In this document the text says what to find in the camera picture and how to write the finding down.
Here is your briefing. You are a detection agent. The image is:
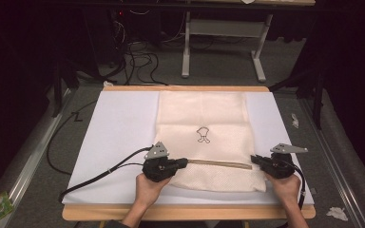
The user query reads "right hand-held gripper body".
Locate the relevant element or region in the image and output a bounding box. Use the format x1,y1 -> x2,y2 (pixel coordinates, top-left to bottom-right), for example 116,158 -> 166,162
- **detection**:
261,142 -> 309,181

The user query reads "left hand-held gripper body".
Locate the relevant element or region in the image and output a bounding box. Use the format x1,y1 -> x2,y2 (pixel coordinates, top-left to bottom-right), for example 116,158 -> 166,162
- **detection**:
142,141 -> 180,183

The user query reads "cream mesh laundry bag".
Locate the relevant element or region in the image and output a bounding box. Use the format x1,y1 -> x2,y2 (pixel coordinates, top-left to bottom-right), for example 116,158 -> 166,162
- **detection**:
153,90 -> 269,194

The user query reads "person's right hand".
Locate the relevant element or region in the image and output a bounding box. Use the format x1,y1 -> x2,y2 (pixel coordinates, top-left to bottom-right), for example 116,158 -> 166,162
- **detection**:
263,171 -> 302,208

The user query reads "person's left hand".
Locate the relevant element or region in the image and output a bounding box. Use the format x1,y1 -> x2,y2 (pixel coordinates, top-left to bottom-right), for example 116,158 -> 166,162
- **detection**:
134,172 -> 173,210

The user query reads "small crumpled white paper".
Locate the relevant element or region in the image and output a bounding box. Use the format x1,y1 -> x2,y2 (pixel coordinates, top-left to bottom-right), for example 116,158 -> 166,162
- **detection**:
290,112 -> 300,129

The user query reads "white board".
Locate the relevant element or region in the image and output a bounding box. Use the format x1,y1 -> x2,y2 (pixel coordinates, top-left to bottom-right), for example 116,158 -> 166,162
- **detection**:
61,90 -> 315,206

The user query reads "large crumpled white paper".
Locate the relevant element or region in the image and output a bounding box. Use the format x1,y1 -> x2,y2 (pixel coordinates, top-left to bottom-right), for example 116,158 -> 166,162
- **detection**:
325,206 -> 350,222

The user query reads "black stand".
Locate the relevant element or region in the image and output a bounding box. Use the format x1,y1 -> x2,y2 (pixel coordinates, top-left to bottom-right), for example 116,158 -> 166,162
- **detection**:
267,63 -> 327,131
50,47 -> 81,119

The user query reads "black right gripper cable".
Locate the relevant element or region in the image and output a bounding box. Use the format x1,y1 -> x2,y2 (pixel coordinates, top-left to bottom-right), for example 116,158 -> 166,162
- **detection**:
284,160 -> 307,211

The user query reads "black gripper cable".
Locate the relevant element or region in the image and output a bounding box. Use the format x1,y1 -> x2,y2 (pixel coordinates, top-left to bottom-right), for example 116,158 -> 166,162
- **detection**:
284,160 -> 307,211
58,145 -> 154,204

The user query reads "metal floor rail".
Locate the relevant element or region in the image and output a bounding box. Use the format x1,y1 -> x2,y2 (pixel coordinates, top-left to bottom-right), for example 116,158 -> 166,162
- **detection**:
8,88 -> 73,207
298,98 -> 363,228

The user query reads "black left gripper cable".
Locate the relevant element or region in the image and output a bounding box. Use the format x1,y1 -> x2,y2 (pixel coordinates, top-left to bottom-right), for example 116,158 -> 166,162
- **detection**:
58,145 -> 154,204

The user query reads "thin black floor cable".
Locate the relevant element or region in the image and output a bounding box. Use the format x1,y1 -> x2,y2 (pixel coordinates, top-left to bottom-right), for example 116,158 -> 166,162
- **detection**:
46,100 -> 99,176

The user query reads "tangle of black cables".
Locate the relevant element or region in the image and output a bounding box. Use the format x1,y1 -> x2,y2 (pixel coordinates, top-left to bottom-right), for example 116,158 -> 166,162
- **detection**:
107,9 -> 169,87

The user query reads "white metal desk frame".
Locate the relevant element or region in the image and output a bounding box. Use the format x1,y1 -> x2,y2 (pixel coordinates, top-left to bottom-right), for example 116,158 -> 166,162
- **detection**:
181,0 -> 317,84

